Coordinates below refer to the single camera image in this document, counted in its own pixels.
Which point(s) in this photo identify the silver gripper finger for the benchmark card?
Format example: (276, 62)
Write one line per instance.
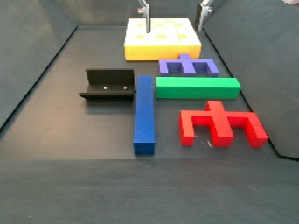
(144, 10)
(204, 10)

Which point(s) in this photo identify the green rectangular bar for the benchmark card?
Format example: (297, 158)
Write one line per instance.
(196, 88)

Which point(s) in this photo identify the yellow slotted board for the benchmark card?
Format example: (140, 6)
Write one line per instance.
(169, 39)

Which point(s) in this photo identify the purple comb-shaped block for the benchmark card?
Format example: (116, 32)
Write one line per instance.
(188, 66)

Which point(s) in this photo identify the red comb-shaped block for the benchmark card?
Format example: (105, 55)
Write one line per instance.
(220, 121)

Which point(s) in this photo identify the blue rectangular bar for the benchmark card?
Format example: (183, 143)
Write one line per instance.
(144, 117)

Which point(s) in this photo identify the black angle bracket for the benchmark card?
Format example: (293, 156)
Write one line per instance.
(109, 83)

